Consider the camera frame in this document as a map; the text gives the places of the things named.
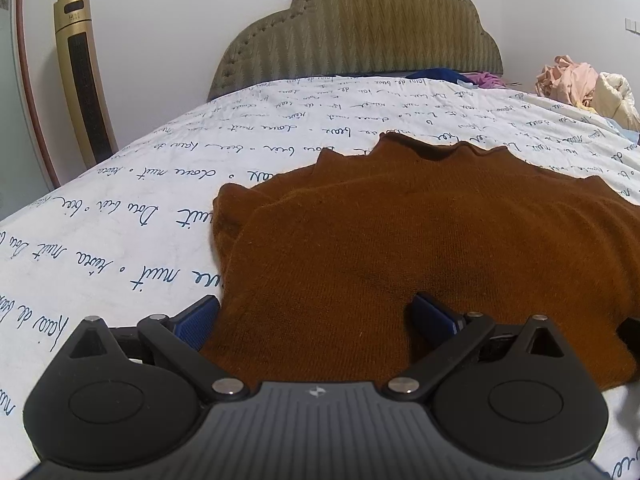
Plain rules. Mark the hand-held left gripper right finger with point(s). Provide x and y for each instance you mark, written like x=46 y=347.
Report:
x=434 y=317

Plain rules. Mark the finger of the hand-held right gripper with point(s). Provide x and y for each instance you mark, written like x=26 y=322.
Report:
x=631 y=335

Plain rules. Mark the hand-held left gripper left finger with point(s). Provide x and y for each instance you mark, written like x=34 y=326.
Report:
x=196 y=322

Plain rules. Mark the brown knit sweater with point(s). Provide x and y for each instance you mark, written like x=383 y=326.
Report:
x=400 y=230

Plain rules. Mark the white script-printed bedsheet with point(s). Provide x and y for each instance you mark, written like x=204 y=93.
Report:
x=150 y=200

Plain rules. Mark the cream quilted cloth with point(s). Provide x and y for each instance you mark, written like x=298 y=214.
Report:
x=617 y=100

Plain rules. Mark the purple cloth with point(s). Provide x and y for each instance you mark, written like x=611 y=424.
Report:
x=482 y=80

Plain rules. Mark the navy blue cloth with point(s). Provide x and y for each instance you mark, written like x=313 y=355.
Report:
x=440 y=74

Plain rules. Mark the peach cloth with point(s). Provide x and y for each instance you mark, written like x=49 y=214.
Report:
x=567 y=82

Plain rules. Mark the gold tower air conditioner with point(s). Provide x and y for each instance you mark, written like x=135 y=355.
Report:
x=82 y=80

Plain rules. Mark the olive upholstered headboard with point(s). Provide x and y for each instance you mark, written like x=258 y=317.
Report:
x=360 y=25

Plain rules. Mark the reddish wooden door frame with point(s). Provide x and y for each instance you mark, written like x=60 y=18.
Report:
x=35 y=90

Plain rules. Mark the white wall light switch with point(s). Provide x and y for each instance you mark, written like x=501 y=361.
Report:
x=633 y=25

